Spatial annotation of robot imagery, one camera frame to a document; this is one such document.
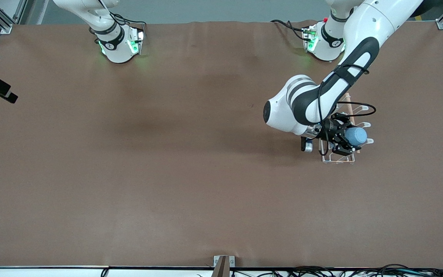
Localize blue plastic cup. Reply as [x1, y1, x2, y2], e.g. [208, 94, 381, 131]
[345, 127, 368, 147]

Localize white wire cup holder rack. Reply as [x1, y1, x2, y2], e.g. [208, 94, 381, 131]
[319, 93, 374, 165]

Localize black left base cable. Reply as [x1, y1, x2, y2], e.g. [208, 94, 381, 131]
[271, 19, 311, 41]

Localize brown table cover sheet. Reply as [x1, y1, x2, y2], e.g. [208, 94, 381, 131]
[0, 21, 443, 268]

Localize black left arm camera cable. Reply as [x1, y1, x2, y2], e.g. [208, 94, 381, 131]
[317, 63, 376, 155]

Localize metal table edge bracket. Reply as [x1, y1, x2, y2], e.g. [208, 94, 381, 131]
[211, 255, 236, 277]

